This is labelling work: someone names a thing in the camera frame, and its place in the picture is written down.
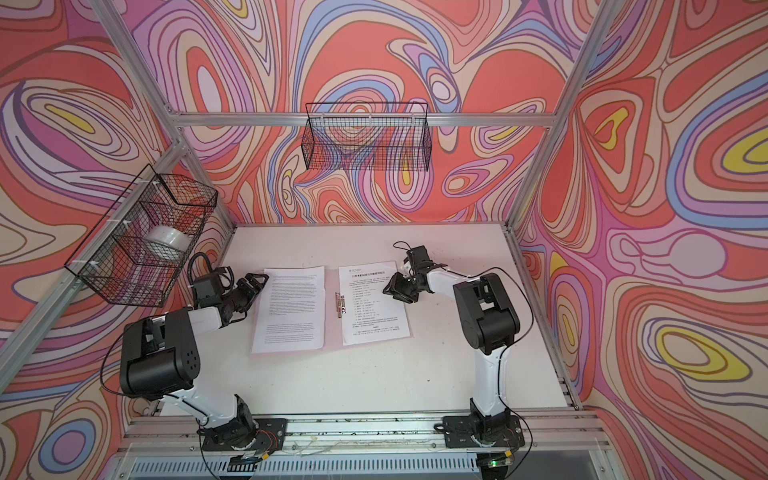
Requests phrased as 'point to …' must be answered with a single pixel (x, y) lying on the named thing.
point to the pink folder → (333, 336)
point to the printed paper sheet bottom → (371, 315)
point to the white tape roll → (168, 241)
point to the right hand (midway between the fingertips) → (390, 297)
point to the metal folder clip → (340, 304)
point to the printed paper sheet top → (291, 311)
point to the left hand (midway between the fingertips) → (266, 280)
